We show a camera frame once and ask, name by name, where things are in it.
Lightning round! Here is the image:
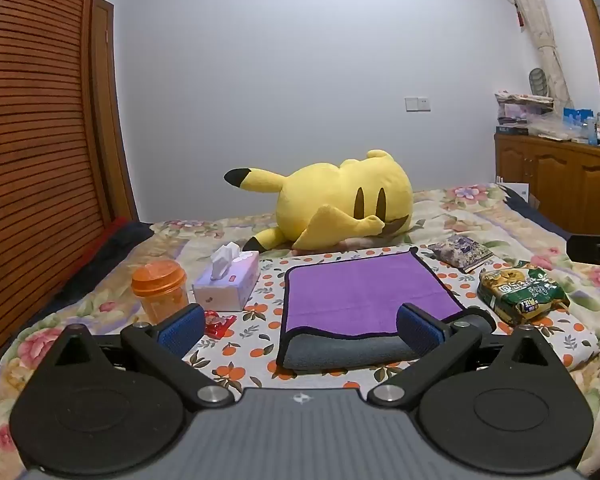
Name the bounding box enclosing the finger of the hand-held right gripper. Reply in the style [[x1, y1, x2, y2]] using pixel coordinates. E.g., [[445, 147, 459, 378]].
[[566, 225, 600, 275]]

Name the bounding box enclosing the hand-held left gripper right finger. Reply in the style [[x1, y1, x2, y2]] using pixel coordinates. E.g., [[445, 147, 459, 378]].
[[367, 303, 577, 409]]

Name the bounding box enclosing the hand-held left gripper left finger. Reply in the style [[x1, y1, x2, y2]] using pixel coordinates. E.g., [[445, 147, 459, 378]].
[[34, 304, 235, 409]]

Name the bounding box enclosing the purple towel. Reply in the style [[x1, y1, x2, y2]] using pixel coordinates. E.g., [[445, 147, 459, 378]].
[[281, 249, 467, 339]]

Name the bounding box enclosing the grey towel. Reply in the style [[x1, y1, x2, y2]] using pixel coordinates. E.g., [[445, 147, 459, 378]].
[[276, 309, 496, 372]]

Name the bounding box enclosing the red candy wrapper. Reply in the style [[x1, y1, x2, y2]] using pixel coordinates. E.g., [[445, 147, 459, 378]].
[[203, 310, 238, 337]]

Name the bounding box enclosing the orange lidded plastic cup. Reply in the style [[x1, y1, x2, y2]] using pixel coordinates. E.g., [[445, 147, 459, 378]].
[[131, 260, 190, 326]]

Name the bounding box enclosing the pink tissue box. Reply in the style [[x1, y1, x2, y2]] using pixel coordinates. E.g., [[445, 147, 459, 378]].
[[192, 241, 261, 312]]

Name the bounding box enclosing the orange fruit print cloth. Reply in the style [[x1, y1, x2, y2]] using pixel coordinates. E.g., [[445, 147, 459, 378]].
[[180, 245, 600, 397]]

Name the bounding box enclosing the green snack packet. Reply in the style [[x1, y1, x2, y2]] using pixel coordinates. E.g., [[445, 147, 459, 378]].
[[477, 261, 572, 329]]

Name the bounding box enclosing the wooden cabinet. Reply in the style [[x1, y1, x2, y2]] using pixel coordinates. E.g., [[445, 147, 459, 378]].
[[495, 132, 600, 235]]

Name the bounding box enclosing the purple printed packet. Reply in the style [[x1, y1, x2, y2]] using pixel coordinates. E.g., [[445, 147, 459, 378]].
[[427, 234, 496, 275]]

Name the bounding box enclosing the white cardboard box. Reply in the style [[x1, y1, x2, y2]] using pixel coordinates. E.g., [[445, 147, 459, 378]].
[[496, 176, 531, 200]]

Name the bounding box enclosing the clear plastic bag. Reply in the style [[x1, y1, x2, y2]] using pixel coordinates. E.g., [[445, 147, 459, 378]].
[[526, 107, 583, 142]]

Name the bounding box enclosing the blue box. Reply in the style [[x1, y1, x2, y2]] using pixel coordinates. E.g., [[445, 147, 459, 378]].
[[563, 107, 595, 132]]

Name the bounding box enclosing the stack of boxes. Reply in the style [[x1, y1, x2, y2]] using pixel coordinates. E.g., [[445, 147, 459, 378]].
[[495, 89, 555, 136]]

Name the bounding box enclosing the yellow plush toy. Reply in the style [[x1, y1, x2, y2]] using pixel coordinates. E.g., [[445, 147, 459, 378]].
[[223, 149, 415, 253]]

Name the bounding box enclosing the grey oval fan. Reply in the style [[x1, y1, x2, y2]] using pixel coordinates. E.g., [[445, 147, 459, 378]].
[[528, 67, 549, 97]]

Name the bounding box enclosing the cream lace curtain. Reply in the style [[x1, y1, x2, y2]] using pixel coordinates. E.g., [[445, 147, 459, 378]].
[[495, 0, 572, 107]]

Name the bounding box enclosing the wooden louvered wardrobe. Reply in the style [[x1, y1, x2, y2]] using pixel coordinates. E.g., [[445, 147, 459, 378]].
[[0, 0, 142, 378]]

